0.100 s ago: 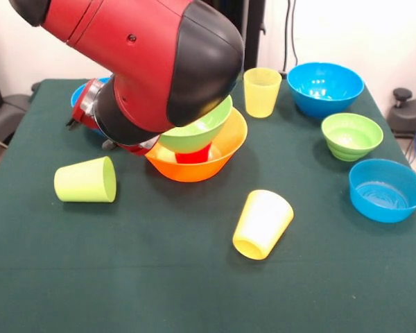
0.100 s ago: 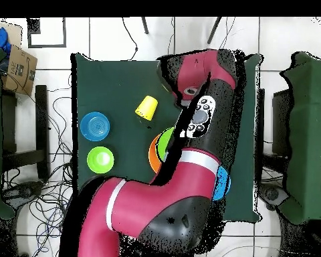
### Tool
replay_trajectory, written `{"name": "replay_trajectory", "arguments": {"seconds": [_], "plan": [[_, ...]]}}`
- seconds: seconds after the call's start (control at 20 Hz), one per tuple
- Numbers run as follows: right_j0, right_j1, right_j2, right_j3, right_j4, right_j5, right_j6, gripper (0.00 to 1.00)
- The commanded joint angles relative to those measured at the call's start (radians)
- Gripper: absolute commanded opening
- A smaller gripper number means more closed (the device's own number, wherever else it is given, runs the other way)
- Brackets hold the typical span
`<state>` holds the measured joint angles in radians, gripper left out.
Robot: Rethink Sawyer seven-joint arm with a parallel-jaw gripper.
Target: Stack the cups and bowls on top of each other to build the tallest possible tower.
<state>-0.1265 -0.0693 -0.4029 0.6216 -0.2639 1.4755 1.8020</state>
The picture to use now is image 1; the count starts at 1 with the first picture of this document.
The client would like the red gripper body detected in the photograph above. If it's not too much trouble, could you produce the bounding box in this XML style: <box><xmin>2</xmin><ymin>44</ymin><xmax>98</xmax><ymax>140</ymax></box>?
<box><xmin>71</xmin><ymin>100</ymin><xmax>159</xmax><ymax>157</ymax></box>

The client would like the green cup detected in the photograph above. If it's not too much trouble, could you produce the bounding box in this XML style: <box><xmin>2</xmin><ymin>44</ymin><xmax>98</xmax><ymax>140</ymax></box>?
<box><xmin>53</xmin><ymin>155</ymin><xmax>118</xmax><ymax>204</ymax></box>

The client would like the red cup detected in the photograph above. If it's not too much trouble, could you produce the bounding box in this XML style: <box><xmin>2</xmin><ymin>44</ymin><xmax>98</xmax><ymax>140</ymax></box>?
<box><xmin>175</xmin><ymin>141</ymin><xmax>213</xmax><ymax>164</ymax></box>

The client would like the large green bowl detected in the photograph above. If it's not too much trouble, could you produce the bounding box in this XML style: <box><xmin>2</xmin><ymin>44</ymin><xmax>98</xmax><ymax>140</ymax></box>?
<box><xmin>157</xmin><ymin>95</ymin><xmax>234</xmax><ymax>154</ymax></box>

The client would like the large orange bowl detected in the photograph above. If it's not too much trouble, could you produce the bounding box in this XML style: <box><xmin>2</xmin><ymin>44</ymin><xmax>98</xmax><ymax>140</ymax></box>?
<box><xmin>144</xmin><ymin>108</ymin><xmax>249</xmax><ymax>183</ymax></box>

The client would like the large blue bowl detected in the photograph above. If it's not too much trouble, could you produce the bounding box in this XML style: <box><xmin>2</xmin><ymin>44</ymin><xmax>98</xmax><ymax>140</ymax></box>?
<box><xmin>70</xmin><ymin>76</ymin><xmax>111</xmax><ymax>138</ymax></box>
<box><xmin>286</xmin><ymin>61</ymin><xmax>365</xmax><ymax>121</ymax></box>

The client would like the black chair base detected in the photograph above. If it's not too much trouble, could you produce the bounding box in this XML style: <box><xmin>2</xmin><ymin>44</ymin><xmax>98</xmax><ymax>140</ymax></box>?
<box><xmin>0</xmin><ymin>92</ymin><xmax>32</xmax><ymax>146</ymax></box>

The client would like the pale translucent yellow cup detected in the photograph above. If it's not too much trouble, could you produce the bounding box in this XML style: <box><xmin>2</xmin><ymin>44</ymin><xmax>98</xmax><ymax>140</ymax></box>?
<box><xmin>243</xmin><ymin>67</ymin><xmax>283</xmax><ymax>119</ymax></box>

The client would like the dark green table cloth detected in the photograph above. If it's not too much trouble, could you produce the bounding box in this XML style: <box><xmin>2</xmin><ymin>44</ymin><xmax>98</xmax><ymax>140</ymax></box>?
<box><xmin>0</xmin><ymin>78</ymin><xmax>416</xmax><ymax>333</ymax></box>

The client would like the small green bowl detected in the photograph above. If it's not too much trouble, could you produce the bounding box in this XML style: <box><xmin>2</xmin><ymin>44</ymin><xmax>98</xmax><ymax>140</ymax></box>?
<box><xmin>320</xmin><ymin>112</ymin><xmax>384</xmax><ymax>162</ymax></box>

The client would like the small blue bowl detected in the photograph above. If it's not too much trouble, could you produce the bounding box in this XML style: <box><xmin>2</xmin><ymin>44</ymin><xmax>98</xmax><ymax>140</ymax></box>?
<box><xmin>349</xmin><ymin>158</ymin><xmax>416</xmax><ymax>223</ymax></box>

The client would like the black knobbed equipment base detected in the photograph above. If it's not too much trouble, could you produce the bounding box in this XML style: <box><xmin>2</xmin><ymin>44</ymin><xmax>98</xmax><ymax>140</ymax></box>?
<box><xmin>388</xmin><ymin>87</ymin><xmax>416</xmax><ymax>139</ymax></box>

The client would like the black hanging cable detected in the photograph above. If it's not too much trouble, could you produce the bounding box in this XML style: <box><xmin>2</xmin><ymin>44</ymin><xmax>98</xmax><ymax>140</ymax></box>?
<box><xmin>281</xmin><ymin>0</ymin><xmax>299</xmax><ymax>76</ymax></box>

